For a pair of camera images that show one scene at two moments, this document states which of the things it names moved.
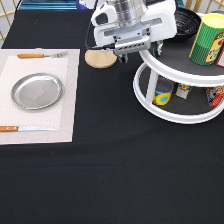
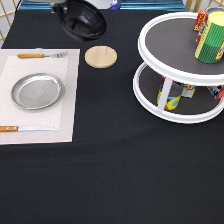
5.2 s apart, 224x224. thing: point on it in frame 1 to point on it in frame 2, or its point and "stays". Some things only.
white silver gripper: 132,26 to 58,6
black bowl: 188,22 to 82,21
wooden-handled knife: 25,128 stays
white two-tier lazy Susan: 177,89 stays
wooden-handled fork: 40,55 stays
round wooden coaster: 99,58 stays
